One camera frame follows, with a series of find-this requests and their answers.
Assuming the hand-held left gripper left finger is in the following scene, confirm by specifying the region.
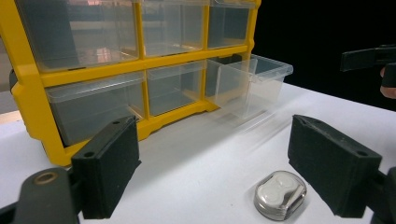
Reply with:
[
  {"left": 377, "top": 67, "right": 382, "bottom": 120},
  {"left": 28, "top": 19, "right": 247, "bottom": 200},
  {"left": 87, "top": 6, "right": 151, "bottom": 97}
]
[{"left": 71, "top": 115, "right": 142, "bottom": 220}]

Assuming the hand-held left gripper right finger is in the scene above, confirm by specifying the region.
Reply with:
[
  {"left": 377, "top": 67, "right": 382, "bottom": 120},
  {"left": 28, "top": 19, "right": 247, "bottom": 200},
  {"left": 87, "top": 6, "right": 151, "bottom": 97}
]
[{"left": 287, "top": 114, "right": 383, "bottom": 219}]

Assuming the small clear white case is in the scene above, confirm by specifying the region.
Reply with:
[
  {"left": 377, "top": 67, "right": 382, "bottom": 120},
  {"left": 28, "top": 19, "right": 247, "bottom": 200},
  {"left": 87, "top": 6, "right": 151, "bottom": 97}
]
[{"left": 253, "top": 170, "right": 308, "bottom": 222}]

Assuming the narrow clear plastic drawer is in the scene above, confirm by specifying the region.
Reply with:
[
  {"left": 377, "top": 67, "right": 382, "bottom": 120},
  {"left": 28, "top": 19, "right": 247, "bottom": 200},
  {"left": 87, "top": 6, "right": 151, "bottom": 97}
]
[
  {"left": 141, "top": 0, "right": 208, "bottom": 58},
  {"left": 146, "top": 60, "right": 208, "bottom": 118},
  {"left": 207, "top": 0, "right": 257, "bottom": 50},
  {"left": 205, "top": 53, "right": 294, "bottom": 119}
]

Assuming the wide clear plastic drawer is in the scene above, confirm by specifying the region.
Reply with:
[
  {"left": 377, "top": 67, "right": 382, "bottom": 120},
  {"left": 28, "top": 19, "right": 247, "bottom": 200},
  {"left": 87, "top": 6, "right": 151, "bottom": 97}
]
[
  {"left": 15, "top": 0, "right": 140, "bottom": 74},
  {"left": 45, "top": 71, "right": 146, "bottom": 147}
]

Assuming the yellow plastic drawer cabinet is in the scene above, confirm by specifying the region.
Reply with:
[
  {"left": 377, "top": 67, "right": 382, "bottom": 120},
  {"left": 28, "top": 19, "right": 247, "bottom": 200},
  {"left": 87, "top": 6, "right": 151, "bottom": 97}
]
[{"left": 0, "top": 0, "right": 262, "bottom": 168}]

